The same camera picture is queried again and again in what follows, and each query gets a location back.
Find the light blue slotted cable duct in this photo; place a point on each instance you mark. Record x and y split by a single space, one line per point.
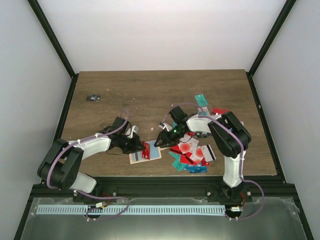
199 210

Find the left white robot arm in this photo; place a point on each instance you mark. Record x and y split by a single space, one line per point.
61 166

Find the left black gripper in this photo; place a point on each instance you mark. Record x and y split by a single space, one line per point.
135 147

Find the far teal card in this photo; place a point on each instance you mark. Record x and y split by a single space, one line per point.
201 100

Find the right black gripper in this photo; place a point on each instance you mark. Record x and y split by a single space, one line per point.
168 139

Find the white card red circle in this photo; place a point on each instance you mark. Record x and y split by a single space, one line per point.
188 147

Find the white striped card in pile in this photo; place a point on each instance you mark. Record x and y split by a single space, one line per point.
208 153

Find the small black card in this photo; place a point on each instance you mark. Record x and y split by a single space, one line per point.
93 98

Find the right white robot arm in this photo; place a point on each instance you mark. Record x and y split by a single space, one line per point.
229 134

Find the blue card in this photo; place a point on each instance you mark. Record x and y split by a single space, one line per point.
193 169

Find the beige card holder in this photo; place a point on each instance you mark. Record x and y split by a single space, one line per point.
135 158

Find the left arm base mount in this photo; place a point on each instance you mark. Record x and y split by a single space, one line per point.
101 189

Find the red card black stripe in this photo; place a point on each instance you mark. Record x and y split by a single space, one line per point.
184 159

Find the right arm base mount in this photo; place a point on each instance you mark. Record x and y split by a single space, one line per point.
224 194

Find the red VIP card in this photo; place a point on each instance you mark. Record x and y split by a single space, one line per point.
146 152

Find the far red card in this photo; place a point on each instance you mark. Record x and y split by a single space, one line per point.
219 111

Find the teal VIP card front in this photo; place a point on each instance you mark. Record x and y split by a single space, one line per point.
178 165

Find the black frame rail front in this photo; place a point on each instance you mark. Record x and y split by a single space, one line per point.
189 186

